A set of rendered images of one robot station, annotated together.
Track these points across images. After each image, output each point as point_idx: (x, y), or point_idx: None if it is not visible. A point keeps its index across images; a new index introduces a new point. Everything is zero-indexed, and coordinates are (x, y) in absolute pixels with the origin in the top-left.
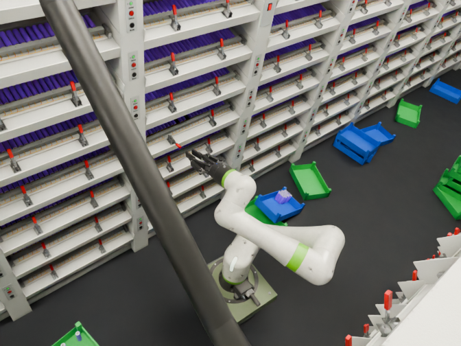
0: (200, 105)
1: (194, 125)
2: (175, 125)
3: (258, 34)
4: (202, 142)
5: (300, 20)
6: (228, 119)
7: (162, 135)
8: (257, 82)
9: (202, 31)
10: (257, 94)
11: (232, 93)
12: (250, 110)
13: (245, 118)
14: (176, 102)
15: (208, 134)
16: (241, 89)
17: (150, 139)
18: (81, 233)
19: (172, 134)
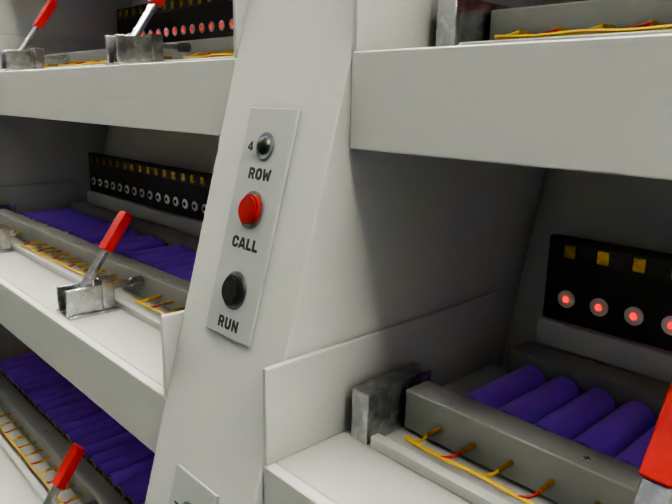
0: (48, 80)
1: (73, 269)
2: (62, 232)
3: None
4: (95, 488)
5: None
6: (126, 351)
7: (23, 235)
8: (334, 48)
9: None
10: (522, 439)
11: (159, 85)
12: (246, 426)
13: (194, 476)
14: (57, 67)
15: (40, 350)
16: (205, 74)
17: (2, 214)
18: None
19: (21, 244)
